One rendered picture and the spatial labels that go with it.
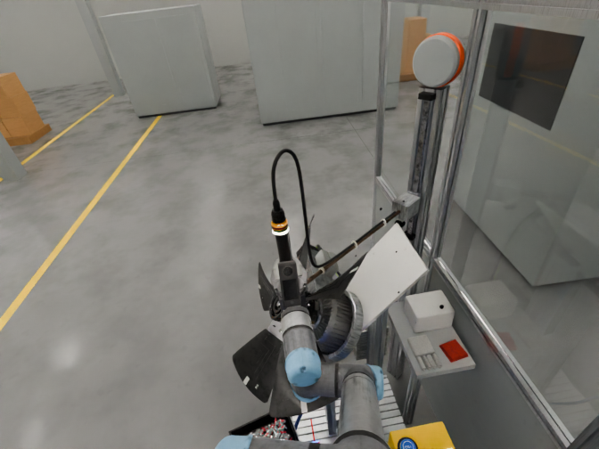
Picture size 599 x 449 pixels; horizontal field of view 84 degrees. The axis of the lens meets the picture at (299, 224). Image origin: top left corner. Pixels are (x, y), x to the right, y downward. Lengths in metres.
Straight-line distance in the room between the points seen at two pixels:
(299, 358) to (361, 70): 6.03
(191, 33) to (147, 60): 1.07
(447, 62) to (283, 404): 1.14
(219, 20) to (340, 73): 7.19
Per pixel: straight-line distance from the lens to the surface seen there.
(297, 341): 0.77
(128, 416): 2.68
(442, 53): 1.23
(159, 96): 8.27
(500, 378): 1.52
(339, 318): 1.23
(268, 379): 1.33
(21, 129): 8.90
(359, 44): 6.42
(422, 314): 1.52
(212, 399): 2.50
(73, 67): 14.48
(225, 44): 12.97
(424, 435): 1.16
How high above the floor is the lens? 2.13
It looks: 36 degrees down
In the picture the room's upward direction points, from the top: 7 degrees counter-clockwise
